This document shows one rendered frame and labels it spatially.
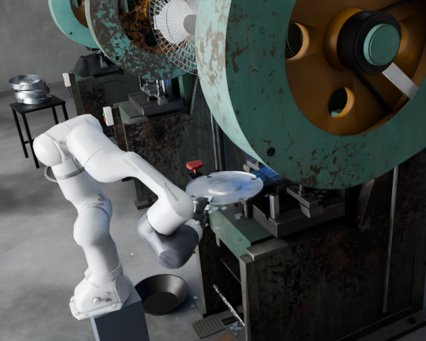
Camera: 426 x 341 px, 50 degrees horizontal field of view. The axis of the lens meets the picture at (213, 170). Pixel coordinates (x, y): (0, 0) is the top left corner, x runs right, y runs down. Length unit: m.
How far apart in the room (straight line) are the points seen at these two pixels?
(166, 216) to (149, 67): 1.76
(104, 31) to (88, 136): 1.53
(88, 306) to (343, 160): 1.03
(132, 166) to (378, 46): 0.71
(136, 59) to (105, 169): 1.63
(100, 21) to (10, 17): 5.30
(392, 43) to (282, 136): 0.35
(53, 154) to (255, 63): 0.64
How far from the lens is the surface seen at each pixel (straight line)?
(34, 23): 8.05
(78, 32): 4.52
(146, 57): 2.87
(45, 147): 1.39
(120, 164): 1.28
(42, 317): 2.58
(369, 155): 1.39
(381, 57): 1.24
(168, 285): 2.50
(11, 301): 2.78
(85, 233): 1.53
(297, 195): 1.70
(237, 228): 1.72
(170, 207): 1.22
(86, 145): 1.32
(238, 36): 1.07
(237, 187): 1.67
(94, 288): 1.73
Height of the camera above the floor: 1.55
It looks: 24 degrees down
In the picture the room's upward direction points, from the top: 6 degrees counter-clockwise
